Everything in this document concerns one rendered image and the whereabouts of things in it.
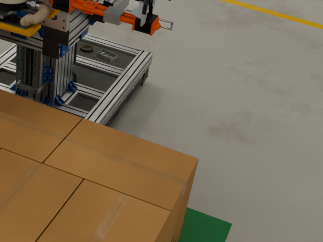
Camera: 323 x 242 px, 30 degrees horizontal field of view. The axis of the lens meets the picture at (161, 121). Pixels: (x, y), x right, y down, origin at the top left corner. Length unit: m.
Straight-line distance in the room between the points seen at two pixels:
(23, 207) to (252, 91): 2.47
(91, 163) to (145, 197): 0.30
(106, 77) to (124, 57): 0.30
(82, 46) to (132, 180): 1.79
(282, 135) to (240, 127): 0.29
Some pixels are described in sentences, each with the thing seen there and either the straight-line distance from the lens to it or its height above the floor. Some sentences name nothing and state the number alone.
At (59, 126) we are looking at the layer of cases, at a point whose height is 0.54.
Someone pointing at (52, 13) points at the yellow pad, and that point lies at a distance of 2.66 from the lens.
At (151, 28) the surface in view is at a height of 1.21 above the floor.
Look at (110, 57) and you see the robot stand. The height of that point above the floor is 0.22.
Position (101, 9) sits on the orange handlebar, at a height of 1.20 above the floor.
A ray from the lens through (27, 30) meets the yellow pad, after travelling 2.51.
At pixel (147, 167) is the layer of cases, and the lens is 2.70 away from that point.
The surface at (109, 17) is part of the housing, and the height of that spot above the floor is 1.20.
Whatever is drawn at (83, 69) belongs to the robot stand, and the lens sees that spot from 3.98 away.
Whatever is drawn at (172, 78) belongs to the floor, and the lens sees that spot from 4.44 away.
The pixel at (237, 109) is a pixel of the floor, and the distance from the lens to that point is 4.26.
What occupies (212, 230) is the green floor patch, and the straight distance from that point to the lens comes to 3.27.
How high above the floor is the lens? 2.25
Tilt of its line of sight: 35 degrees down
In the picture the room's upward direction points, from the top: 11 degrees clockwise
